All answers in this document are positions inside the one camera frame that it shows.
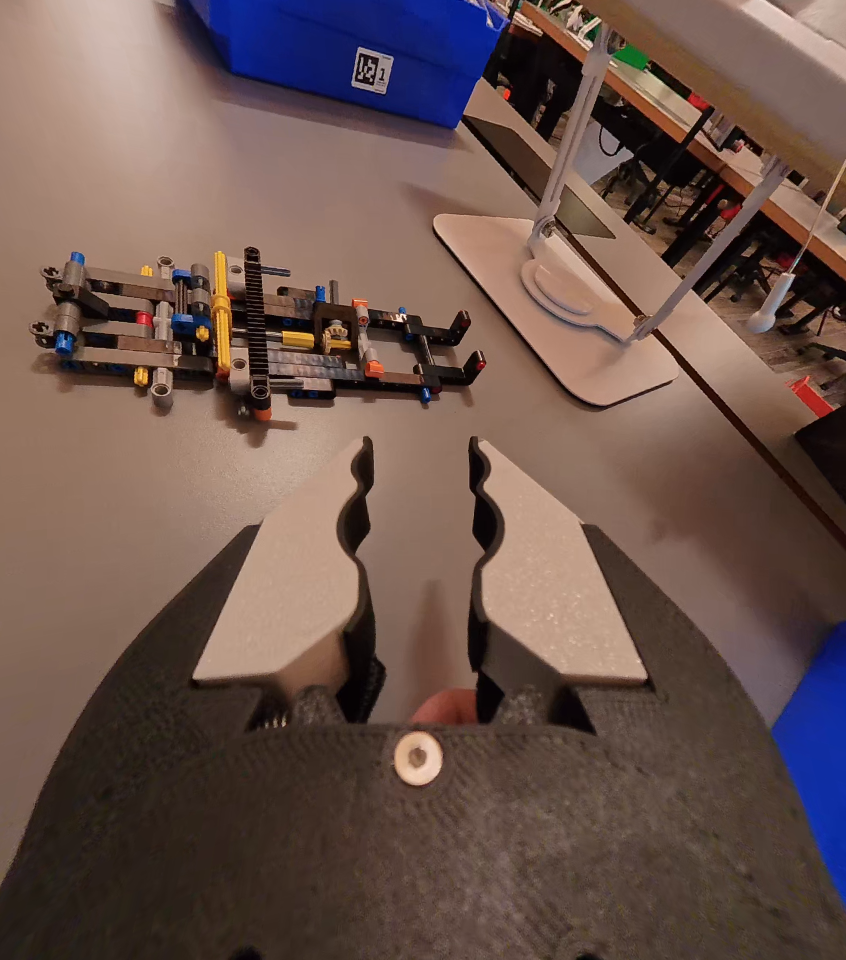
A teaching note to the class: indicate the red plastic object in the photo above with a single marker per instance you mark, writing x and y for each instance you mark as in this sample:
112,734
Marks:
809,397

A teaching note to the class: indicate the white desk stand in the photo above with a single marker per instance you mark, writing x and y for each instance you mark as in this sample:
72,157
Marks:
490,262

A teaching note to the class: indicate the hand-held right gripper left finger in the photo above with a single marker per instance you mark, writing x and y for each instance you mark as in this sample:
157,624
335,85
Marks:
295,592

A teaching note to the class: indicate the lego chassis assembly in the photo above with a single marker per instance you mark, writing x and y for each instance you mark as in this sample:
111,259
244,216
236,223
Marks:
258,322

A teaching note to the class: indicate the long wooden desk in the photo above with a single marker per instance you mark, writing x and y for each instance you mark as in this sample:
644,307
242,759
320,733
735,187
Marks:
805,217

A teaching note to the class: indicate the blue plastic storage bin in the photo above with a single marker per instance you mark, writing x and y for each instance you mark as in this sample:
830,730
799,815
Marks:
280,45

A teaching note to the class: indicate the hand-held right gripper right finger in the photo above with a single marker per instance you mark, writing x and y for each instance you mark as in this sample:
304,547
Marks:
550,592

